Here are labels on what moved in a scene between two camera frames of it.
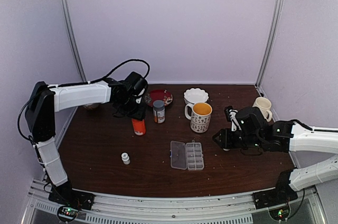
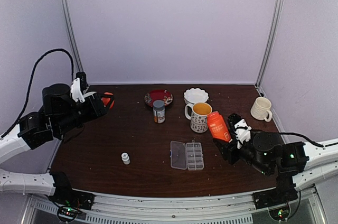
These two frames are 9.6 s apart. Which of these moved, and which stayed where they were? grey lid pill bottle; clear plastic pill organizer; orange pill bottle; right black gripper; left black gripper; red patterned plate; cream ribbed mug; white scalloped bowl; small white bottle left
Moved: right black gripper; orange pill bottle; left black gripper
Stayed: red patterned plate; small white bottle left; grey lid pill bottle; clear plastic pill organizer; cream ribbed mug; white scalloped bowl
